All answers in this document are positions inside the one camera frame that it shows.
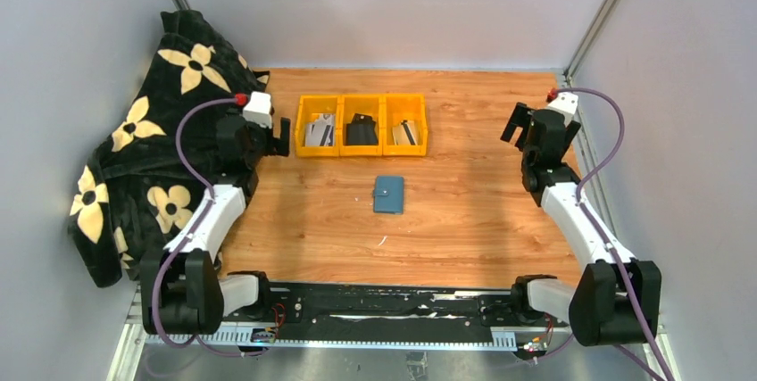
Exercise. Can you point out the white cards in left bin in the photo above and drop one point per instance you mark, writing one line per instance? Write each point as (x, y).
(321, 131)

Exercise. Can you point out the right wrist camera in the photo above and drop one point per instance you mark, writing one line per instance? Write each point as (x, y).
(563, 102)

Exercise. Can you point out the right aluminium frame post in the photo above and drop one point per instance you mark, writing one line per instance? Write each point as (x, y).
(593, 31)

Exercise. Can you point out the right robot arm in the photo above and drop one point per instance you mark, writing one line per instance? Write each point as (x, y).
(617, 299)

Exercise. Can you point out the middle yellow bin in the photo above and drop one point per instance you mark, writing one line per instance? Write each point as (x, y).
(368, 104)

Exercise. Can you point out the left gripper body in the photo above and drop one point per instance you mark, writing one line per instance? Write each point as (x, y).
(263, 144)

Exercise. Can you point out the black card in middle bin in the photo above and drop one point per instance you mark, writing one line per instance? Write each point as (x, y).
(361, 130)

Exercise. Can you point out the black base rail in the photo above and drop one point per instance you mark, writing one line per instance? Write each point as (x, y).
(414, 318)

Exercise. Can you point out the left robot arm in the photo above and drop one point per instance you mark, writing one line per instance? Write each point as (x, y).
(181, 292)

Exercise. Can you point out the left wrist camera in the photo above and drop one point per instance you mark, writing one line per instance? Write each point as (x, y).
(258, 110)

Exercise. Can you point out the right yellow bin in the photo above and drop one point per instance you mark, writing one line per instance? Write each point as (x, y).
(405, 107)

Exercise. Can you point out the left yellow bin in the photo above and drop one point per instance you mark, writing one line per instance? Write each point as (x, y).
(308, 108)

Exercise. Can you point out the cards in right bin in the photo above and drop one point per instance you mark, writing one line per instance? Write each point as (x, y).
(406, 133)

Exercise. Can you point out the yellow bin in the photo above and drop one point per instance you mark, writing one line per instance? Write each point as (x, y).
(368, 104)
(308, 108)
(405, 107)

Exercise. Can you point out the black floral blanket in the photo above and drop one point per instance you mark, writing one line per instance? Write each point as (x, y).
(143, 183)

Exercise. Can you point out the blue leather card holder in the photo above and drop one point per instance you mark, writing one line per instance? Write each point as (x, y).
(388, 195)

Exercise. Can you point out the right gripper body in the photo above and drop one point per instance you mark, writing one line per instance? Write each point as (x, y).
(573, 130)

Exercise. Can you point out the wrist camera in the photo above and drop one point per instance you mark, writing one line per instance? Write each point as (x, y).
(563, 102)
(258, 110)

